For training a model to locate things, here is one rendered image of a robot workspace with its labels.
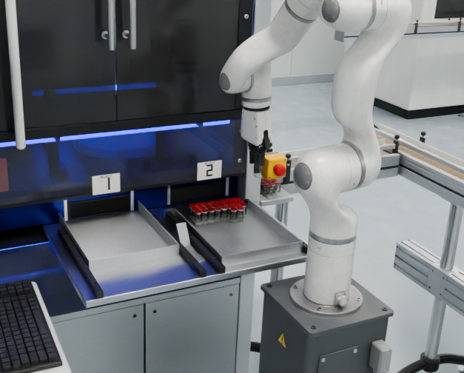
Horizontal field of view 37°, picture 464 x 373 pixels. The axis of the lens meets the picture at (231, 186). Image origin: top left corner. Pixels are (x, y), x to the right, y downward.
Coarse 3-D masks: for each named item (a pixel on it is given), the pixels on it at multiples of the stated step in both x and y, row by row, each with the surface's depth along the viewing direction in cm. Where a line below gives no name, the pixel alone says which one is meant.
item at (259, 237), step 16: (256, 208) 225; (192, 224) 217; (208, 224) 218; (224, 224) 218; (240, 224) 219; (256, 224) 219; (272, 224) 217; (208, 240) 208; (224, 240) 208; (240, 240) 209; (256, 240) 209; (272, 240) 210; (288, 240) 209; (224, 256) 191; (240, 256) 194; (256, 256) 196; (272, 256) 199
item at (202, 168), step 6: (204, 162) 221; (210, 162) 222; (216, 162) 223; (198, 168) 221; (204, 168) 222; (210, 168) 223; (216, 168) 224; (198, 174) 222; (204, 174) 223; (210, 174) 224; (216, 174) 225; (198, 180) 223
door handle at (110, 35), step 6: (108, 0) 184; (114, 0) 185; (108, 6) 185; (114, 6) 185; (108, 12) 185; (114, 12) 186; (108, 18) 186; (114, 18) 186; (108, 24) 187; (114, 24) 187; (108, 30) 187; (114, 30) 187; (102, 36) 193; (108, 36) 188; (114, 36) 188; (108, 42) 188; (114, 42) 188; (108, 48) 189; (114, 48) 189
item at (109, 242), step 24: (96, 216) 220; (120, 216) 221; (144, 216) 220; (72, 240) 201; (96, 240) 204; (120, 240) 205; (144, 240) 206; (168, 240) 203; (96, 264) 187; (120, 264) 190
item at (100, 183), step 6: (114, 174) 209; (96, 180) 207; (102, 180) 208; (114, 180) 209; (96, 186) 207; (102, 186) 208; (114, 186) 210; (96, 192) 208; (102, 192) 209; (108, 192) 210
